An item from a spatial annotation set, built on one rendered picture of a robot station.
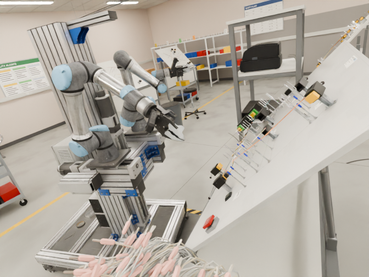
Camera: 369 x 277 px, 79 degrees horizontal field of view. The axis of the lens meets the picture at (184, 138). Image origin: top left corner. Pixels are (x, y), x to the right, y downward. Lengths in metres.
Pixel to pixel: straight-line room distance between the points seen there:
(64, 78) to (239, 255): 1.21
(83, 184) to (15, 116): 6.49
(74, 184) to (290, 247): 1.31
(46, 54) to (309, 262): 1.88
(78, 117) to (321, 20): 7.74
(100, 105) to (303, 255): 1.51
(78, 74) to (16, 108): 6.75
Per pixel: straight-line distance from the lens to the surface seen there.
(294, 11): 1.80
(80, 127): 1.40
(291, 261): 1.26
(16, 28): 8.31
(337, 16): 8.35
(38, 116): 8.19
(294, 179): 0.69
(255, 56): 1.92
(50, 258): 2.62
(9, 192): 4.16
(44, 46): 1.80
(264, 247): 1.29
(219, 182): 1.13
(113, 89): 1.27
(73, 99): 1.33
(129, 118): 1.09
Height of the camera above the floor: 1.79
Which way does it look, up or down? 23 degrees down
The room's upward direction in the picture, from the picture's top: 12 degrees counter-clockwise
